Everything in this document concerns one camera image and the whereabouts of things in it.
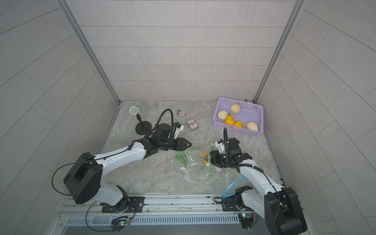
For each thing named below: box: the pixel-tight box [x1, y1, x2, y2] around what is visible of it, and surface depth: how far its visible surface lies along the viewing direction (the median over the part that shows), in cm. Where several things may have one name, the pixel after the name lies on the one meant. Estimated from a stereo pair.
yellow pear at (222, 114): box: [217, 110, 228, 120], surface depth 104 cm
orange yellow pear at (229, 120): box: [224, 111, 235, 126], surface depth 101 cm
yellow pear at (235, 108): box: [230, 102, 241, 115], surface depth 108 cm
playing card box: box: [186, 118, 199, 131], surface depth 104 cm
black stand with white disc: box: [129, 105, 152, 136], surface depth 100 cm
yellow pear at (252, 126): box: [246, 121, 259, 132], surface depth 98 cm
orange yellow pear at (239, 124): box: [234, 120, 245, 128], surface depth 100 cm
